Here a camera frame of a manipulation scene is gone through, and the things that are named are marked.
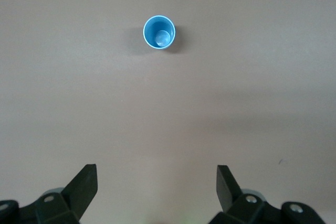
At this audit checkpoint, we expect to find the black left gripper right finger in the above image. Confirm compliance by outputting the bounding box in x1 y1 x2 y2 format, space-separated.
209 165 327 224

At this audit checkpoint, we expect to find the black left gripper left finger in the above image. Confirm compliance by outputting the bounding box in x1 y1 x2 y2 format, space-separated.
0 164 99 224

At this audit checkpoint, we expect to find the blue plastic cup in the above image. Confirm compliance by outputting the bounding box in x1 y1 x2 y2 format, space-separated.
142 15 176 50

